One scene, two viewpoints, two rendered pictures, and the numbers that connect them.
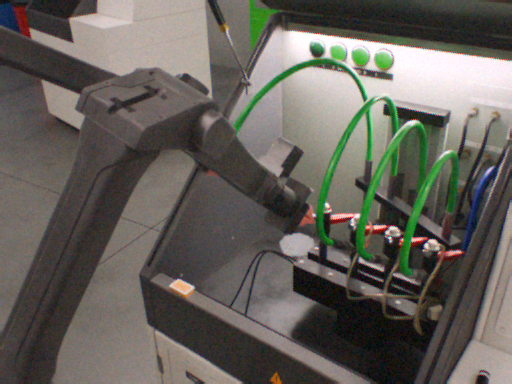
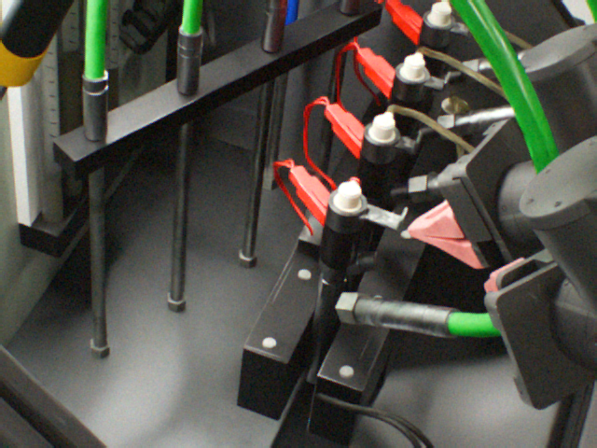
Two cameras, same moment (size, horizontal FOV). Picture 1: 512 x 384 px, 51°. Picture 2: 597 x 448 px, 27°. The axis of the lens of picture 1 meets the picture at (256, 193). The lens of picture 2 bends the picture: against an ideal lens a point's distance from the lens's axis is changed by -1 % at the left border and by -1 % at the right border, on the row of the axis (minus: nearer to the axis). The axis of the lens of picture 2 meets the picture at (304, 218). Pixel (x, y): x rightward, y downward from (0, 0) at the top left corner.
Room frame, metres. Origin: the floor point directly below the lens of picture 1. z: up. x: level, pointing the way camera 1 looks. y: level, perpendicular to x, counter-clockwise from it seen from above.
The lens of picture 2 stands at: (1.27, 0.41, 1.75)
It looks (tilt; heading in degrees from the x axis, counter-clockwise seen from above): 46 degrees down; 245
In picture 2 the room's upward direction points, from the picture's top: 9 degrees clockwise
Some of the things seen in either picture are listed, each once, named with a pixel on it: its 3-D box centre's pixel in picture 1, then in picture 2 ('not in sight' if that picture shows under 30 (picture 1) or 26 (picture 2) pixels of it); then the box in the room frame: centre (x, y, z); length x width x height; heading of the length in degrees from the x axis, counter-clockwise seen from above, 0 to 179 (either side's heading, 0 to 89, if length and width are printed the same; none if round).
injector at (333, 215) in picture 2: (320, 251); (342, 300); (0.97, -0.14, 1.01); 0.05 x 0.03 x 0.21; 141
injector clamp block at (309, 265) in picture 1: (367, 306); (359, 279); (0.91, -0.24, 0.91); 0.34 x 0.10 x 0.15; 51
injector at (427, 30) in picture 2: (422, 292); (429, 114); (0.82, -0.33, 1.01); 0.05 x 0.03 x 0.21; 141
